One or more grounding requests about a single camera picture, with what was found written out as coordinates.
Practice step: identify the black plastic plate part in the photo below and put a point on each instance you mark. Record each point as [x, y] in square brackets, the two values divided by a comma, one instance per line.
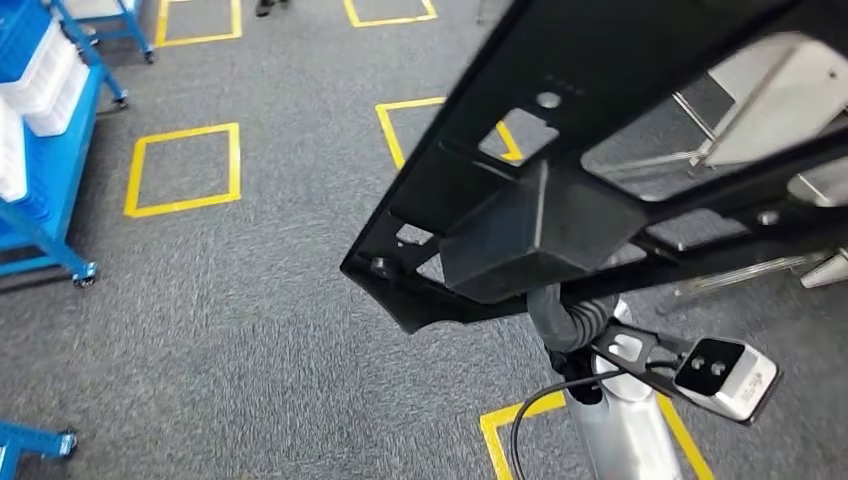
[543, 225]

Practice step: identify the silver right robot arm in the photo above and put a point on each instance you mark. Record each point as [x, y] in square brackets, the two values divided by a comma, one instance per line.
[623, 424]

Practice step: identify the blue wheeled shelf rack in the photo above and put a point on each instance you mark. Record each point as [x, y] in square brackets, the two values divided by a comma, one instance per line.
[26, 440]
[126, 20]
[60, 166]

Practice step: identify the white plastic bin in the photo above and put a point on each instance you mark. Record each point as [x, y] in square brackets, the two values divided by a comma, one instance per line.
[46, 66]
[66, 106]
[10, 159]

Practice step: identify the blue plastic bin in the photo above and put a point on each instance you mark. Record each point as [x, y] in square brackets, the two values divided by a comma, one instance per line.
[20, 40]

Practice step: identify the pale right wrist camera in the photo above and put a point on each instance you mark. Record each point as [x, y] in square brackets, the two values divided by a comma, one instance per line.
[735, 381]

